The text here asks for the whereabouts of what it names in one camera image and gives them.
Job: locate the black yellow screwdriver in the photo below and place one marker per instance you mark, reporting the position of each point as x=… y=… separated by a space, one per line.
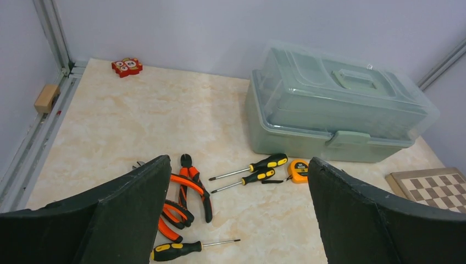
x=272 y=161
x=259 y=175
x=171 y=251

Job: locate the orange tape measure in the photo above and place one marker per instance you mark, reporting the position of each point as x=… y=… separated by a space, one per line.
x=298 y=171

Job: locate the black yellow screwdriver upper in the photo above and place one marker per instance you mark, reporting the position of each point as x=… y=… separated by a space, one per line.
x=272 y=161

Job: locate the translucent green plastic toolbox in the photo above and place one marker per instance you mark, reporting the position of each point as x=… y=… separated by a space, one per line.
x=307 y=103

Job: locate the wooden chessboard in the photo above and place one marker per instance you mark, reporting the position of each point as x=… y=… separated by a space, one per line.
x=442 y=188

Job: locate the orange black cutting pliers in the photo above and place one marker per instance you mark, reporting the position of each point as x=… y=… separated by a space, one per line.
x=194 y=182

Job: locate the black yellow screwdriver lower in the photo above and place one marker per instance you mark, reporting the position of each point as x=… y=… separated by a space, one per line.
x=259 y=175

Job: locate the orange black long-nose pliers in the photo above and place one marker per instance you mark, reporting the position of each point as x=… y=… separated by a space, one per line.
x=175 y=214

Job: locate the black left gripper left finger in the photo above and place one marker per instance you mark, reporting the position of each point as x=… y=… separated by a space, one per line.
x=115 y=222

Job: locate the red owl toy block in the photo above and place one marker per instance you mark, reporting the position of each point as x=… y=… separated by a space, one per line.
x=127 y=66

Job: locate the black yellow screwdriver near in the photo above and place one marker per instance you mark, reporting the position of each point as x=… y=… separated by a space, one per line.
x=171 y=251

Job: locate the wooden block left rail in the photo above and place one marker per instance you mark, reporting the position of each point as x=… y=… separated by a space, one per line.
x=44 y=102

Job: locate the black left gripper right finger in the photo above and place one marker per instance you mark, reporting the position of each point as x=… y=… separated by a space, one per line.
x=361 y=223

